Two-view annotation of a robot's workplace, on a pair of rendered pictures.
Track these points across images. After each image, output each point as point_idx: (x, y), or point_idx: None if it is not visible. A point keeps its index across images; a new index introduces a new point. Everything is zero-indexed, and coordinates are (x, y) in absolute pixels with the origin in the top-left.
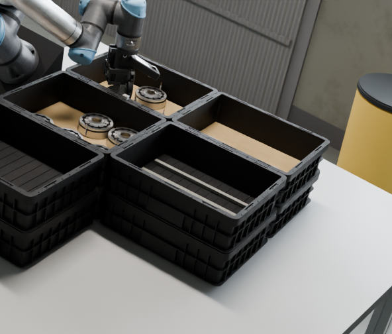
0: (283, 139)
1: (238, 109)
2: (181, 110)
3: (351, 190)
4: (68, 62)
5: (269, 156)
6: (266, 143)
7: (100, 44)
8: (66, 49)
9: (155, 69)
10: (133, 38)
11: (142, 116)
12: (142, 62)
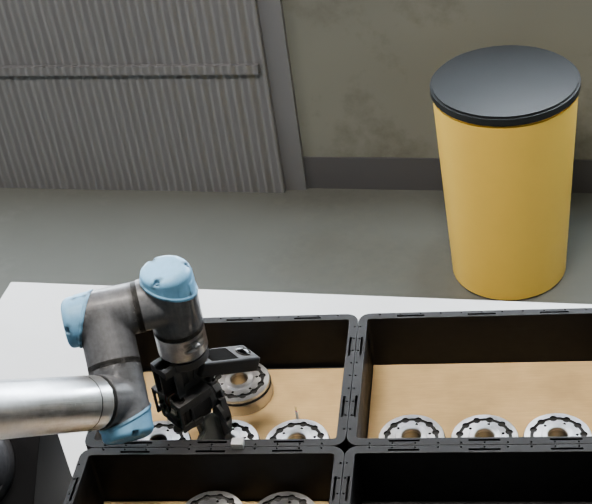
0: (517, 341)
1: (410, 329)
2: (342, 405)
3: None
4: (11, 364)
5: (512, 385)
6: (486, 360)
7: (29, 286)
8: None
9: (247, 354)
10: (196, 335)
11: (289, 463)
12: (222, 357)
